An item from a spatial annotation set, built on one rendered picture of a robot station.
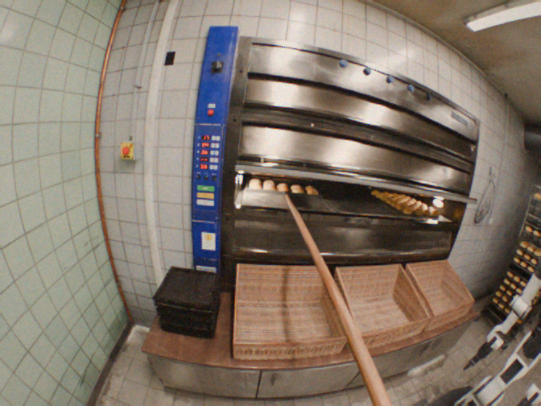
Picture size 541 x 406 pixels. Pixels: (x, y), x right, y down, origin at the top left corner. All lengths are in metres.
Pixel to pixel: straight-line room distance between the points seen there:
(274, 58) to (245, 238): 0.99
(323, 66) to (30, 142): 1.46
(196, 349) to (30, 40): 1.61
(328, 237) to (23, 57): 1.81
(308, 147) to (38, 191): 1.36
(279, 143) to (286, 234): 0.51
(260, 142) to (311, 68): 0.49
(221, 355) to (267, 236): 0.69
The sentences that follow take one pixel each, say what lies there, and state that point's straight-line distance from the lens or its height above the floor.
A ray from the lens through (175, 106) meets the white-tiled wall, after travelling 1.15.
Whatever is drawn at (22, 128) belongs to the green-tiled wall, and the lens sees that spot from 1.11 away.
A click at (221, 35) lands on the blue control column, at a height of 2.08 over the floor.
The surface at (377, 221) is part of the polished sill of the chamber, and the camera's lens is 1.37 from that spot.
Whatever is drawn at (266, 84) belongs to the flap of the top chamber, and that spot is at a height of 1.83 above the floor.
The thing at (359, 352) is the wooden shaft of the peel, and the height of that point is 1.20.
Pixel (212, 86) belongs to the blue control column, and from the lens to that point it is 1.08.
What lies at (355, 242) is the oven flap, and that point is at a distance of 1.36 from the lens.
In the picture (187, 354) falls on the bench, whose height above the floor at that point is 0.58.
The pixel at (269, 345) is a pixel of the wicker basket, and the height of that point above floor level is 0.71.
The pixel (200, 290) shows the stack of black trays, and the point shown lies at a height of 0.83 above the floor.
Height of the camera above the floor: 1.54
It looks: 17 degrees down
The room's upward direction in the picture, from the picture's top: 7 degrees clockwise
